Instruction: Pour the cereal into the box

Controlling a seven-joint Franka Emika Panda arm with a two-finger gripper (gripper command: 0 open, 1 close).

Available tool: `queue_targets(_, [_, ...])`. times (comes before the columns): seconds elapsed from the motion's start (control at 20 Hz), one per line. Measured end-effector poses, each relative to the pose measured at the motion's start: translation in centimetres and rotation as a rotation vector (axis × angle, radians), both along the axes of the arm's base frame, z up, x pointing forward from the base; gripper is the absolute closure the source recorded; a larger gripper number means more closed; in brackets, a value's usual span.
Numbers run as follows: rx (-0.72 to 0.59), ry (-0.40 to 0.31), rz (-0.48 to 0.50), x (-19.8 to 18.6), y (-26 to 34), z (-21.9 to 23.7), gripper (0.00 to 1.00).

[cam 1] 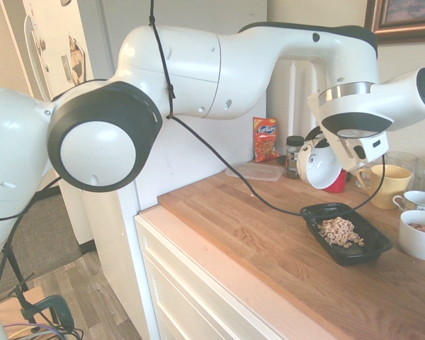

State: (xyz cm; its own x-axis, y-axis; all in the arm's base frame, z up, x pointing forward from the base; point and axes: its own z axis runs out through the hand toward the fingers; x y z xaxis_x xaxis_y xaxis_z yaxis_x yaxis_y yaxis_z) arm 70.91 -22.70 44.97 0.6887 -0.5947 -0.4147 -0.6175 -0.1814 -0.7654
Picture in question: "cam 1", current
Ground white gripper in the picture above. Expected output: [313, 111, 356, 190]
[303, 126, 368, 174]

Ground white bowl with swirl pattern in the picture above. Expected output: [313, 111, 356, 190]
[296, 136, 345, 191]

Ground ring cereal pile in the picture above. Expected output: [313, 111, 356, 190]
[317, 216, 366, 249]

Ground black plastic tray box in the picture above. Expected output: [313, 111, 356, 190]
[300, 202, 393, 266]

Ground white bowl with cereal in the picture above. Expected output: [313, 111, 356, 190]
[398, 210, 425, 262]

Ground spice jar with black lid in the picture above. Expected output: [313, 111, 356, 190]
[285, 135, 305, 181]

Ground short white taper candle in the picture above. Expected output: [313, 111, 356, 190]
[288, 60, 298, 137]

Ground medium white taper candle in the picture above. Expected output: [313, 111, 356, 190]
[309, 59, 319, 130]

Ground orange snack bag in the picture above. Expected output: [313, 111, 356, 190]
[251, 116, 281, 163]

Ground red enamel mug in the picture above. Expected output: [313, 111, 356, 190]
[322, 169, 348, 194]

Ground clear plastic container lid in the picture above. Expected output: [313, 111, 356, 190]
[225, 161, 285, 183]

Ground yellow ceramic mug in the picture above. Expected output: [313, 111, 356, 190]
[356, 164, 413, 210]

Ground large wooden butcher board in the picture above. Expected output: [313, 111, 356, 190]
[157, 159, 425, 340]

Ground white cup with blue pattern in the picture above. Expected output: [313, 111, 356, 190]
[392, 190, 425, 215]

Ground white drawer cabinet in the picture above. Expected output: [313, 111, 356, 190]
[134, 205, 284, 340]

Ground green metal clamp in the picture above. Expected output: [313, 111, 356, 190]
[19, 294, 75, 332]

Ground robot mounting table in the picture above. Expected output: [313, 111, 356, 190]
[0, 285, 47, 319]

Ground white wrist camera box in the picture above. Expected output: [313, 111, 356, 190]
[339, 132, 390, 167]

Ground dark wooden picture frame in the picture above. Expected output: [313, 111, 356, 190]
[363, 0, 425, 45]

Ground black camera stand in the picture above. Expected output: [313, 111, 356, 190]
[0, 244, 36, 319]

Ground loose coloured wires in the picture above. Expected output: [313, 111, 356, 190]
[3, 320, 84, 340]

